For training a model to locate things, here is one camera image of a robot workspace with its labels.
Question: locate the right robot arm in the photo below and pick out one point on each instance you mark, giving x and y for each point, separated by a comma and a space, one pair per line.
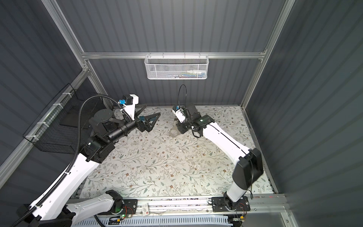
248, 164

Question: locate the white ribbed cable duct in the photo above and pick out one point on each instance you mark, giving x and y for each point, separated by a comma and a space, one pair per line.
168, 221

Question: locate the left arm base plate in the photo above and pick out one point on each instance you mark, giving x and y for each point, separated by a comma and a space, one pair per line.
123, 207

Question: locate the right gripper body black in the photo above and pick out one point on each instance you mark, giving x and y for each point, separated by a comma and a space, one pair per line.
183, 126

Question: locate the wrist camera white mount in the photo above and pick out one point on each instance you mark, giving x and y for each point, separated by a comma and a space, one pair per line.
128, 104
179, 113

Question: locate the white wire mesh basket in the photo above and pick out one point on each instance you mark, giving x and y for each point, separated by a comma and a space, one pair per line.
176, 68

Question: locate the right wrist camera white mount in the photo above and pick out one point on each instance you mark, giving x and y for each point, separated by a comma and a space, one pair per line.
179, 113

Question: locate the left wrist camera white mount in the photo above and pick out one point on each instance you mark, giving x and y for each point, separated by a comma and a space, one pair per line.
128, 104

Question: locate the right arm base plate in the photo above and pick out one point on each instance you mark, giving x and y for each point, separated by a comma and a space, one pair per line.
223, 204

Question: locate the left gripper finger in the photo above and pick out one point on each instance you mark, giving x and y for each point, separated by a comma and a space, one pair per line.
139, 109
151, 120

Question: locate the black wire basket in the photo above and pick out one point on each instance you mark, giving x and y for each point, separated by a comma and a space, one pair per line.
55, 129

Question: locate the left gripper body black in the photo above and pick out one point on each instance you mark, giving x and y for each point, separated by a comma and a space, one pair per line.
141, 126

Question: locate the small white tag device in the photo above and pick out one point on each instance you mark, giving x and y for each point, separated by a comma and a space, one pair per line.
145, 210

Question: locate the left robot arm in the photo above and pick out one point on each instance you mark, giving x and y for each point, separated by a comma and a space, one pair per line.
52, 209

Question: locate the silver metal key holder plate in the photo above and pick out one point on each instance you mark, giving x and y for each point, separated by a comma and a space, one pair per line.
174, 132

